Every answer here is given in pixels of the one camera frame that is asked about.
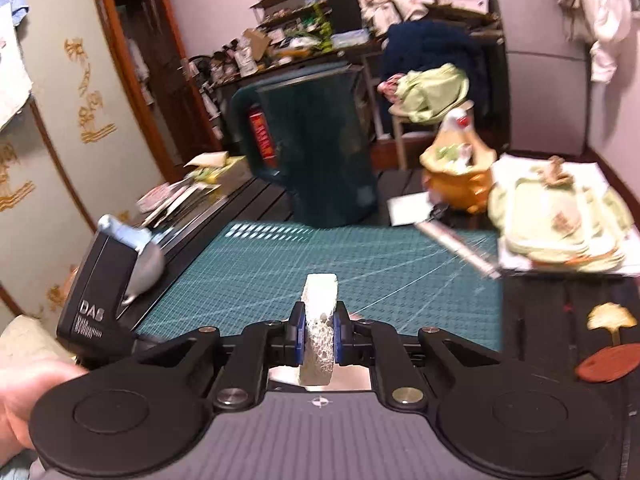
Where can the yellow ginkgo leaf ornament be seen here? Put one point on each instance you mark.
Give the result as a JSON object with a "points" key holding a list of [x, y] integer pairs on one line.
{"points": [[605, 317]]}

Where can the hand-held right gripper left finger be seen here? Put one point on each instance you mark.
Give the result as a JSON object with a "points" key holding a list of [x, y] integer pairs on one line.
{"points": [[301, 336]]}

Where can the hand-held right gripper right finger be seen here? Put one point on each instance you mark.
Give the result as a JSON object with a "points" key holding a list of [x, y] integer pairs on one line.
{"points": [[335, 336]]}

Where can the white towel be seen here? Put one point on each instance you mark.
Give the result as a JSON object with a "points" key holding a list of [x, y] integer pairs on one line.
{"points": [[12, 70]]}

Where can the stack of books and papers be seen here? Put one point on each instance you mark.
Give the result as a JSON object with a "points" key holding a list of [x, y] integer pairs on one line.
{"points": [[185, 190]]}

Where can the white round sponge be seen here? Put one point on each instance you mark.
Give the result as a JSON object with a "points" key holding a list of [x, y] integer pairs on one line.
{"points": [[320, 295]]}

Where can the brown fish-shaped coaster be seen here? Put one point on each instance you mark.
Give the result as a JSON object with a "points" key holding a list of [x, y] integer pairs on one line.
{"points": [[605, 365]]}

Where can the dark green pitcher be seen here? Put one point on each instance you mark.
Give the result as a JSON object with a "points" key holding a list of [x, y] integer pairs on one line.
{"points": [[325, 150]]}

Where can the black clip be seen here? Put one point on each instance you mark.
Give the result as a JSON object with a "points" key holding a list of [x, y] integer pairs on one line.
{"points": [[439, 211]]}

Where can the light green cloth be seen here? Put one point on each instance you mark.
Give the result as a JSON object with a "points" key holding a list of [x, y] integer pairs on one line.
{"points": [[430, 95]]}

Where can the green cutting mat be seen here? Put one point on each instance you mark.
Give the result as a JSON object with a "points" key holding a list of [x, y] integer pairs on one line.
{"points": [[300, 260]]}

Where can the cluttered shelf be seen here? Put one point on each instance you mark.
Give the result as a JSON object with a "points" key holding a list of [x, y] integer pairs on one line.
{"points": [[300, 25]]}

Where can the silver pen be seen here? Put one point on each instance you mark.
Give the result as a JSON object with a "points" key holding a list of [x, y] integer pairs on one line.
{"points": [[460, 247]]}

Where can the white hanging garment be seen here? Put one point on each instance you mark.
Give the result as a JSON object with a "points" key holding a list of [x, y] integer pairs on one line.
{"points": [[605, 10]]}

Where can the person's left hand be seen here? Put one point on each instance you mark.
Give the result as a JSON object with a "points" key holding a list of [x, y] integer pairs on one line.
{"points": [[25, 390]]}

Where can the folding screen with gold print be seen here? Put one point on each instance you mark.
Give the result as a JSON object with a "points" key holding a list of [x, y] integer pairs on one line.
{"points": [[75, 135]]}

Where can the green lunch box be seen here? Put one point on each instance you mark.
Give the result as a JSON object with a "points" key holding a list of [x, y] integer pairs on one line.
{"points": [[555, 220]]}

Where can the grey refrigerator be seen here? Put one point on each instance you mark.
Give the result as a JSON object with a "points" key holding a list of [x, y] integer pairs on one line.
{"points": [[545, 85]]}

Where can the navy blue blanket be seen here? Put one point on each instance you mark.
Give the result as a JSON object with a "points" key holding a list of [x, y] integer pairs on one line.
{"points": [[435, 45]]}

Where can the white paper sheet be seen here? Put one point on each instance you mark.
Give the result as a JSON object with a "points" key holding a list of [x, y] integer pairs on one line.
{"points": [[407, 210]]}

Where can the red box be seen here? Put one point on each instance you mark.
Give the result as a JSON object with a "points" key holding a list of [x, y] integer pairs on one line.
{"points": [[262, 137]]}

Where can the white cloth under lunch box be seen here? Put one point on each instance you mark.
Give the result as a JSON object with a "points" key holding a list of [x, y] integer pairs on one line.
{"points": [[620, 175]]}

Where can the orange cat-shaped teapot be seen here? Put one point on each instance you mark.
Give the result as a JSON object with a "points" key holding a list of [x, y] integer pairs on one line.
{"points": [[455, 175]]}

